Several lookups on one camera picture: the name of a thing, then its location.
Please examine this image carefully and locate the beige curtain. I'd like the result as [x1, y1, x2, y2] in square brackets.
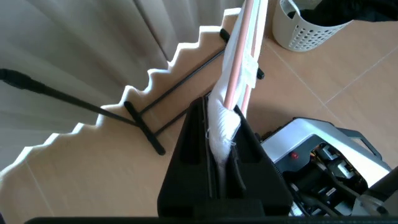
[0, 0, 246, 175]

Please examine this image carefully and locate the white laundry basket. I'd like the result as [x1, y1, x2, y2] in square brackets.
[272, 0, 354, 53]

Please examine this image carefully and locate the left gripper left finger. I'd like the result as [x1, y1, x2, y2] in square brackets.
[157, 96, 219, 218]

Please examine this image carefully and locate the white printed t-shirt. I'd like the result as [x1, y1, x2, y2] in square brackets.
[206, 0, 270, 166]

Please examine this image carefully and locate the black clothes rack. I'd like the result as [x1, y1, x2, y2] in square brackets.
[0, 28, 265, 156]

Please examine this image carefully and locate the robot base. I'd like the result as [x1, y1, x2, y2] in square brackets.
[257, 116, 398, 218]

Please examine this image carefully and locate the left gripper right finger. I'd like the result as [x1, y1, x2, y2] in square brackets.
[223, 105, 294, 218]

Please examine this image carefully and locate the black garment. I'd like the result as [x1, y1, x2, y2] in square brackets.
[287, 0, 398, 28]

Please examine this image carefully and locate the pink clothes hanger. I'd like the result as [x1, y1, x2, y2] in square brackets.
[223, 0, 261, 115]

